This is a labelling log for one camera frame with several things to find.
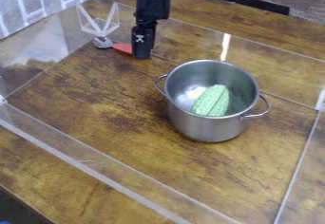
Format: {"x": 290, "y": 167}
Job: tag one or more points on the clear acrylic barrier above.
{"x": 93, "y": 155}

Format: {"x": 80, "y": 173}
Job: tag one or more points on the green bitter gourd toy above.
{"x": 213, "y": 102}

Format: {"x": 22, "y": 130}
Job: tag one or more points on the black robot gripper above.
{"x": 151, "y": 11}

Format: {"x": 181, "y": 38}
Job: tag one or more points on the black strip on table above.
{"x": 260, "y": 4}

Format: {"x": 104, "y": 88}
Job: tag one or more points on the stainless steel pot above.
{"x": 184, "y": 84}

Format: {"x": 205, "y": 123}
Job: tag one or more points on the pink handled metal spoon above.
{"x": 105, "y": 42}

